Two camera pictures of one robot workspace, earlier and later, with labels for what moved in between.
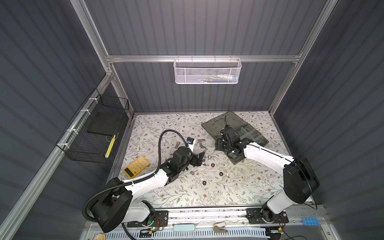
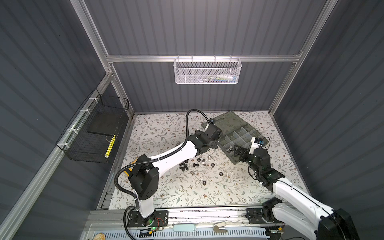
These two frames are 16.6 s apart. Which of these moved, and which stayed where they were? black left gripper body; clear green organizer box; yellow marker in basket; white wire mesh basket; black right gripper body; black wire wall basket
Moved: black left gripper body; black right gripper body
Stayed: yellow marker in basket; black wire wall basket; clear green organizer box; white wire mesh basket
